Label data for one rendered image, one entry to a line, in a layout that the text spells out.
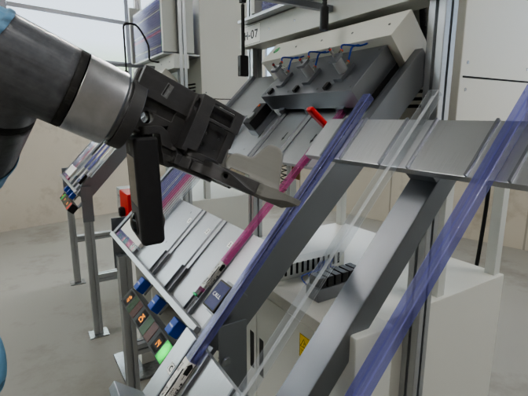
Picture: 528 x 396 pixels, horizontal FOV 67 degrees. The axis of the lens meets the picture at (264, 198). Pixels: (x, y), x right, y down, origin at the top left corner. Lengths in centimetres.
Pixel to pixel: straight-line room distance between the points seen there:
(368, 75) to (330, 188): 25
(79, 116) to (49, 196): 415
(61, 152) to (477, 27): 401
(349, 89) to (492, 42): 43
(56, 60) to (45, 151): 410
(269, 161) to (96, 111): 18
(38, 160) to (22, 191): 33
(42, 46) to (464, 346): 122
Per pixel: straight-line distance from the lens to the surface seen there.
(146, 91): 41
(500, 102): 119
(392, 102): 86
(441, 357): 124
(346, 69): 89
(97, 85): 39
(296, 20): 122
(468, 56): 106
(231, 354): 68
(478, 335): 137
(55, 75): 38
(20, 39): 39
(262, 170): 43
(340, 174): 77
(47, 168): 450
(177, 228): 103
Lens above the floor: 108
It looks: 12 degrees down
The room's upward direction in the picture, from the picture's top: straight up
